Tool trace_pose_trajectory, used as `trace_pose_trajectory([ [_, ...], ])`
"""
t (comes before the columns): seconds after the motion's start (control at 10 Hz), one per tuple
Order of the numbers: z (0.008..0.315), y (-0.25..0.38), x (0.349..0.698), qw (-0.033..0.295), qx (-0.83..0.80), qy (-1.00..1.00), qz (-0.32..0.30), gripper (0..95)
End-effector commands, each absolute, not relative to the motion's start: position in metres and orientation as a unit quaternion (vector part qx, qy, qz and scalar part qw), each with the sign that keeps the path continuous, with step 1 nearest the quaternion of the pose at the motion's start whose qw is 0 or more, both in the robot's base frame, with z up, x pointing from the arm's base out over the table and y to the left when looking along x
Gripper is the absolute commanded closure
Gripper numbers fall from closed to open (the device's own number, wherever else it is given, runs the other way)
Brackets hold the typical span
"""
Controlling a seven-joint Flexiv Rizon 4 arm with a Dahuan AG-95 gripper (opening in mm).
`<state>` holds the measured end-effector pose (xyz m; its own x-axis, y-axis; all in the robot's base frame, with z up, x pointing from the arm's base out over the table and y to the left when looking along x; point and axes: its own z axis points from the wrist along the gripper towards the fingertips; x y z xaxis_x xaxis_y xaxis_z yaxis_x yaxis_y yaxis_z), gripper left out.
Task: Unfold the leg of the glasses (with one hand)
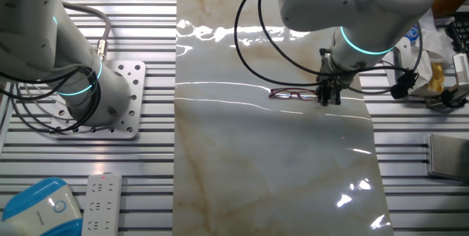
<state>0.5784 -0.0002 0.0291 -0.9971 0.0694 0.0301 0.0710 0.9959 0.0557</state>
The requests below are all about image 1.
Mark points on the silver finned camera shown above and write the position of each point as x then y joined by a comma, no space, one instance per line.
462,71

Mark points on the white power strip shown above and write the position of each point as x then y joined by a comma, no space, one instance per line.
100,206

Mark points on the blue white control pendant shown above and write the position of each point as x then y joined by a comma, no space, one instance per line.
36,210

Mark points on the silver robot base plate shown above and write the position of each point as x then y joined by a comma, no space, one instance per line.
133,93

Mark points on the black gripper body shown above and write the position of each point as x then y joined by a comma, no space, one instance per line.
331,84

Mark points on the grey flat metal box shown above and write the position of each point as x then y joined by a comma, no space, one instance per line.
450,157

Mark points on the black keyboard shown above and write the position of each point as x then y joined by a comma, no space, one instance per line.
461,32

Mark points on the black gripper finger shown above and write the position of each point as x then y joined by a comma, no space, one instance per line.
336,97
322,97

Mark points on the dark red framed glasses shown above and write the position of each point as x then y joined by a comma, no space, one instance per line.
281,94

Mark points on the marble pattern mat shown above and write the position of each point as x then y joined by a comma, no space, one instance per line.
275,173

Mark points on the crumpled white tissue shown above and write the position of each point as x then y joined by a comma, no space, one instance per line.
436,41

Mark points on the blue tissue pack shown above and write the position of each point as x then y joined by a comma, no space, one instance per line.
412,34

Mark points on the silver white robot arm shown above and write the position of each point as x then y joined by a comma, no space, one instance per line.
36,27

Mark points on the yellow crumpled wrapper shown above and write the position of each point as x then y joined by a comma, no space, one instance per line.
437,78

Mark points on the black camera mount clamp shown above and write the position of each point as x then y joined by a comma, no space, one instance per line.
447,98

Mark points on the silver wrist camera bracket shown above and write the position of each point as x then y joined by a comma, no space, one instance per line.
401,60

